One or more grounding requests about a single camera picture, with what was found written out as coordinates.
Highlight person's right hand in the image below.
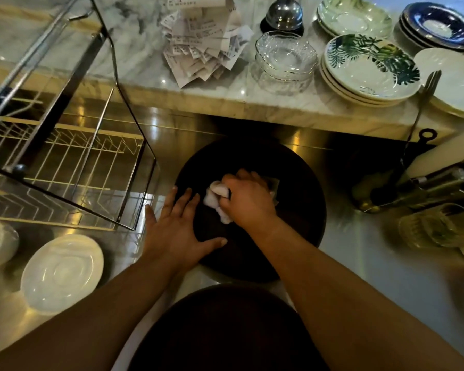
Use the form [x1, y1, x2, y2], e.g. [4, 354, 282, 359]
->
[216, 168, 281, 233]

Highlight person's left hand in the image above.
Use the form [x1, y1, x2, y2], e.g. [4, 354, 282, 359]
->
[141, 185, 228, 275]

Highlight dark round tray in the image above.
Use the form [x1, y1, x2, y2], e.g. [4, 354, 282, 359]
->
[174, 137, 327, 284]
[128, 284, 329, 371]

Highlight white saucer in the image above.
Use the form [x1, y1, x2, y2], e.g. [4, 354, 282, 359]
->
[20, 233, 105, 315]

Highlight wire dish rack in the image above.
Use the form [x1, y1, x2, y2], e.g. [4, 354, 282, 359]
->
[0, 0, 158, 232]

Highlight person's left forearm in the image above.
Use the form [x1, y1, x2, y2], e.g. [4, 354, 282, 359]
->
[0, 252, 175, 371]

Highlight person's right forearm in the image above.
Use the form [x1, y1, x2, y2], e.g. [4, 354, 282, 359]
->
[249, 216, 464, 371]

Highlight metal utensil holder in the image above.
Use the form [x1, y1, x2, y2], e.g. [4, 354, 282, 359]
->
[352, 165, 464, 213]

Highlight stack of glass bowls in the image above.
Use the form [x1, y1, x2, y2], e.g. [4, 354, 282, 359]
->
[251, 30, 319, 95]

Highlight paper receipts on spike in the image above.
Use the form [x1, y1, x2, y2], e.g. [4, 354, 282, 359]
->
[159, 0, 255, 89]

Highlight stack of leaf print plates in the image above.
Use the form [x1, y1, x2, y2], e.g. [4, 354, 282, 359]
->
[319, 33, 421, 109]

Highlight patterned drinking glass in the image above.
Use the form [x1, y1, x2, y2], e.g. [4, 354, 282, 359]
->
[398, 204, 464, 250]

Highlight silver call bell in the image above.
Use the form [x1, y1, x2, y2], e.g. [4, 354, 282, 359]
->
[259, 0, 305, 37]

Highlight silver fork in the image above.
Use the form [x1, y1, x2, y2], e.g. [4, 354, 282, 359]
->
[400, 70, 442, 166]

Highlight stack of pale green plates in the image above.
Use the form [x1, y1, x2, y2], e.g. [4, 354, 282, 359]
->
[316, 0, 393, 38]

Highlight stack of plain white plates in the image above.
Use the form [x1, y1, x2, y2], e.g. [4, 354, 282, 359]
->
[412, 47, 464, 120]

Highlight stack of blue plates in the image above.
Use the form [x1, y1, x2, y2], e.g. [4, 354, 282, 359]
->
[398, 2, 464, 54]

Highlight black loop handle utensil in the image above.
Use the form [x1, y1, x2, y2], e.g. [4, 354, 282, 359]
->
[371, 128, 438, 205]

